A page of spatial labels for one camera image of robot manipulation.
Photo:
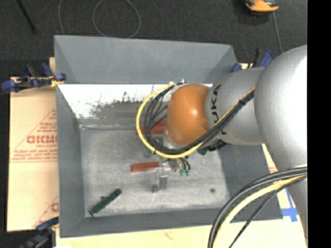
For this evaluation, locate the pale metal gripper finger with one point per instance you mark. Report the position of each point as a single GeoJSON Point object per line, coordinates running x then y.
{"type": "Point", "coordinates": [164, 182]}
{"type": "Point", "coordinates": [157, 177]}

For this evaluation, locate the red-brown flat block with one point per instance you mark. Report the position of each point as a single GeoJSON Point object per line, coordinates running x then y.
{"type": "Point", "coordinates": [144, 166]}
{"type": "Point", "coordinates": [158, 128]}

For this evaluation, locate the dark green flat block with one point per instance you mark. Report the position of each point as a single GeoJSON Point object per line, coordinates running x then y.
{"type": "Point", "coordinates": [105, 202]}

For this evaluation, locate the grey metal bin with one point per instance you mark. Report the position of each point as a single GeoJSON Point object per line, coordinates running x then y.
{"type": "Point", "coordinates": [108, 61]}

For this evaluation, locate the brown cardboard board, red print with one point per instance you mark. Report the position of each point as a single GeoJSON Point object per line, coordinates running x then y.
{"type": "Point", "coordinates": [31, 128]}

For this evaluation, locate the black cylinder on white bracket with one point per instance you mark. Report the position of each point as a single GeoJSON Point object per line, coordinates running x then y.
{"type": "Point", "coordinates": [218, 146]}

